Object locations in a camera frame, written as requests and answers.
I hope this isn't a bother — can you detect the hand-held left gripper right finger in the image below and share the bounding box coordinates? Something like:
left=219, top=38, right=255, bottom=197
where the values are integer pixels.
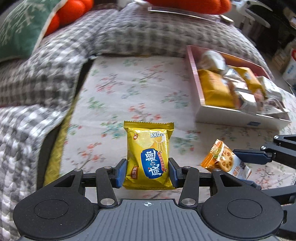
left=168, top=157, right=247, bottom=207

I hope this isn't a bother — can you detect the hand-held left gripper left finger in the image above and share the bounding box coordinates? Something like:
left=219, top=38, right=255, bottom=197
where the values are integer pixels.
left=53, top=158, right=128, bottom=208

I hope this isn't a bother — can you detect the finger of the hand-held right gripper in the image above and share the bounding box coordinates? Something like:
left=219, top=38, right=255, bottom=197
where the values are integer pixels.
left=232, top=134, right=296, bottom=168
left=247, top=181, right=296, bottom=204

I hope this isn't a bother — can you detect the orange lotus root packet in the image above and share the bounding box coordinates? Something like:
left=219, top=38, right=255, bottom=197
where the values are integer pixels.
left=200, top=139, right=252, bottom=181

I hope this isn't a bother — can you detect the yellow blue-label cracker packet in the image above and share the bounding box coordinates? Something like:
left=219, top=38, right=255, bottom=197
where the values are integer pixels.
left=122, top=120, right=176, bottom=191

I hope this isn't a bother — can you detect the pink cardboard box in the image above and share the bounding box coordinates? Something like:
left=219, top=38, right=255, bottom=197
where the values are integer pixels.
left=186, top=45, right=291, bottom=128

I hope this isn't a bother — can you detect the white striped snack packet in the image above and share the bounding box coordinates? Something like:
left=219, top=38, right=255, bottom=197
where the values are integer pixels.
left=237, top=89, right=258, bottom=111

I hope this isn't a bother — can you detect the white dark-print biscuit packet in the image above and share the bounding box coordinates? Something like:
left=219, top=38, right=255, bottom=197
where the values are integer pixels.
left=257, top=76, right=283, bottom=102

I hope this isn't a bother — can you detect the large gold snack packet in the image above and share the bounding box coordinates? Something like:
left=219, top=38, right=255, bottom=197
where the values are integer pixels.
left=198, top=69, right=237, bottom=109
left=229, top=66, right=263, bottom=92

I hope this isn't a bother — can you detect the plain white snack packet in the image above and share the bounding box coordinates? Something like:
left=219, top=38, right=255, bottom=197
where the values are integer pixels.
left=202, top=50, right=226, bottom=73

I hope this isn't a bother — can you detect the yellow mat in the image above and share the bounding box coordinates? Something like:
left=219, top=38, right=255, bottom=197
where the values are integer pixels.
left=43, top=97, right=79, bottom=186

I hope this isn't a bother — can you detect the white printed bag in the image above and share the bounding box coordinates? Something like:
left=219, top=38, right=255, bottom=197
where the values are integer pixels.
left=282, top=47, right=296, bottom=87

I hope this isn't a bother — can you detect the floral bed sheet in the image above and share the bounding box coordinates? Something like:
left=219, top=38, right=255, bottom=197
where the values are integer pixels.
left=59, top=54, right=296, bottom=209

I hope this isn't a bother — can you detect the brown cardboard stack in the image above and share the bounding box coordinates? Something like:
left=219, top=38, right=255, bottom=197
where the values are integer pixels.
left=272, top=50, right=288, bottom=72

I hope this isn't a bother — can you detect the grey checked blanket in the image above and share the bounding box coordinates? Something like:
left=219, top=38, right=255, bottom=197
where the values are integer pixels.
left=0, top=0, right=273, bottom=232

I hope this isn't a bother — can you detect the white office chair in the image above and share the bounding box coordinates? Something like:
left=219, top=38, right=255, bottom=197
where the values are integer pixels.
left=231, top=0, right=273, bottom=33

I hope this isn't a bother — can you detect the flat box lid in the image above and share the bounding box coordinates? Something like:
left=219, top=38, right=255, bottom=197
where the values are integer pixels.
left=147, top=6, right=228, bottom=24

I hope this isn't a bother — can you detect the large orange lobed cushion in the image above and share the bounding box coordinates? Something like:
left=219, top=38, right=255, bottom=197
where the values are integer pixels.
left=148, top=0, right=232, bottom=15

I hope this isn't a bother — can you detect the small orange lobed cushion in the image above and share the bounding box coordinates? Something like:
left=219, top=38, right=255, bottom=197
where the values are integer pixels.
left=44, top=0, right=94, bottom=37

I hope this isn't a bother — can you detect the green snowflake pillow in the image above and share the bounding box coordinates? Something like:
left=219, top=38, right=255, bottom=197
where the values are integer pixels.
left=0, top=0, right=62, bottom=63

